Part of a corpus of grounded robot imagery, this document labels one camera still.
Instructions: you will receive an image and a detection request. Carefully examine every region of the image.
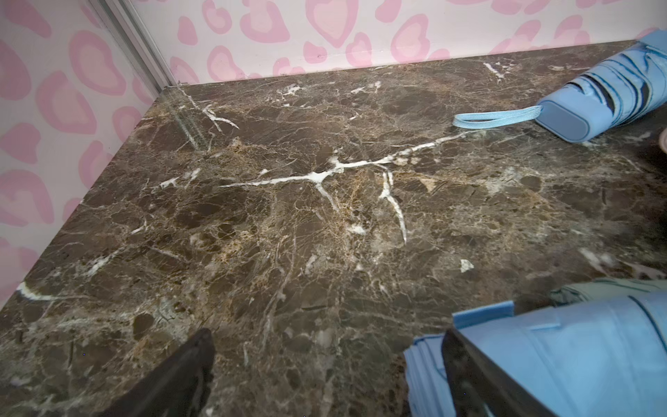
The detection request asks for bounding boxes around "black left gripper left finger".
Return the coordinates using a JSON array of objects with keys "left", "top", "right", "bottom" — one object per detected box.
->
[{"left": 99, "top": 328, "right": 215, "bottom": 416}]

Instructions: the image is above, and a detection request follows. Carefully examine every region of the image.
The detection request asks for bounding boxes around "light blue umbrella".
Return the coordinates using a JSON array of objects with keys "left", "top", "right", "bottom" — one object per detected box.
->
[
  {"left": 453, "top": 31, "right": 666, "bottom": 144},
  {"left": 403, "top": 290, "right": 667, "bottom": 417}
]

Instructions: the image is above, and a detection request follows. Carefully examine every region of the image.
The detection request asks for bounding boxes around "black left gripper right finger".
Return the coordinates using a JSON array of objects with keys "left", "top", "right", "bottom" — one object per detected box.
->
[{"left": 441, "top": 328, "right": 554, "bottom": 416}]

